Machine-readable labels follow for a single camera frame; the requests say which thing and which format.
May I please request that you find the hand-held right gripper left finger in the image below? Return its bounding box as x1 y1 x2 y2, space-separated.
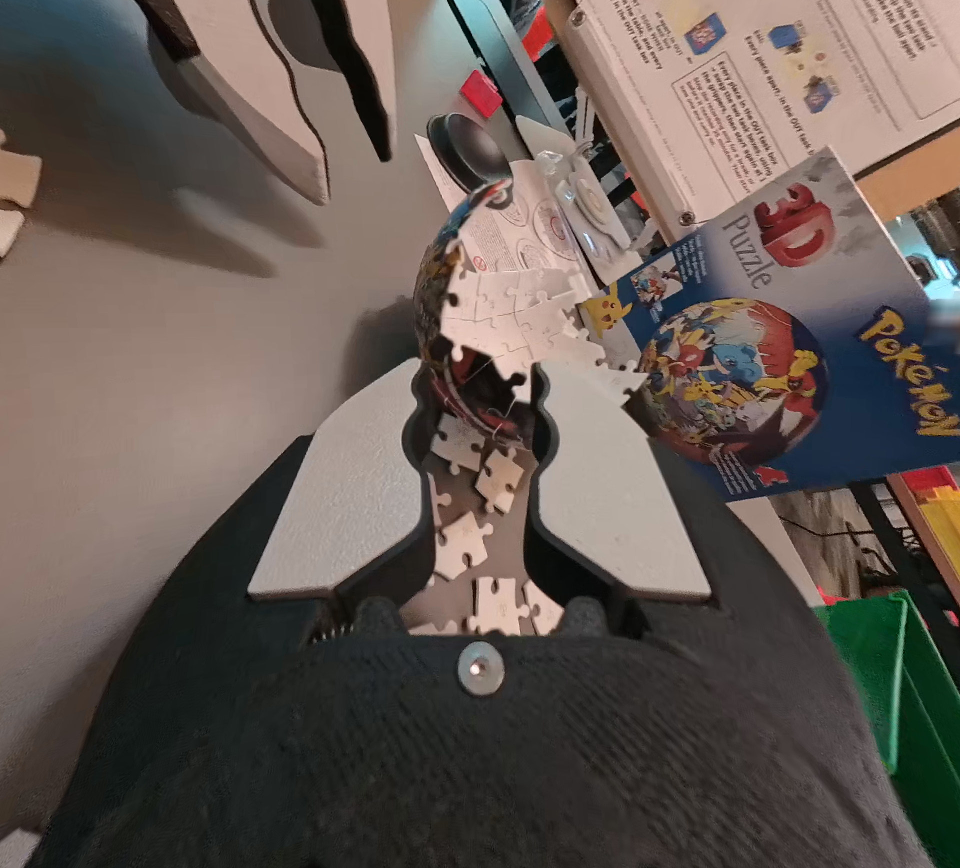
247 358 440 610

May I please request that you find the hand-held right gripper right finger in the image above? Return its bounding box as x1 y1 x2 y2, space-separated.
525 365 712 610

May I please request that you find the pile of puzzle pieces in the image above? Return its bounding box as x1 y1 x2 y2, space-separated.
408 414 567 638

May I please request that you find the partly built puzzle ball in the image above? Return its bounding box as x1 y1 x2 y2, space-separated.
412 181 650 445

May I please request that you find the black round ball stand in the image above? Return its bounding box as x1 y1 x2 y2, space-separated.
426 112 515 194

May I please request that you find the blue puzzle box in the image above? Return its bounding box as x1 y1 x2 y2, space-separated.
581 148 960 505

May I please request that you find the small red plastic block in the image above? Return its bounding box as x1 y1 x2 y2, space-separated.
459 71 504 119

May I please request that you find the orange traffic cone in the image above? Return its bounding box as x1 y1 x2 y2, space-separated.
521 9 560 62

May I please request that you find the white paper leaflet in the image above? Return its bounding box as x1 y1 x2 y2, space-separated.
414 133 594 276

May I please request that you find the green plastic bin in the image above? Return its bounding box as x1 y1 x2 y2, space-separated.
813 589 960 779
896 658 960 868

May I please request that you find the white board stand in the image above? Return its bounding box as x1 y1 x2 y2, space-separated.
516 88 657 284

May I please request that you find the stack of small yellow bins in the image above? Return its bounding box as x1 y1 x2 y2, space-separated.
900 466 960 584

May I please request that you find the white instruction sheet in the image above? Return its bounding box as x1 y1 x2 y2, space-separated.
555 0 960 227

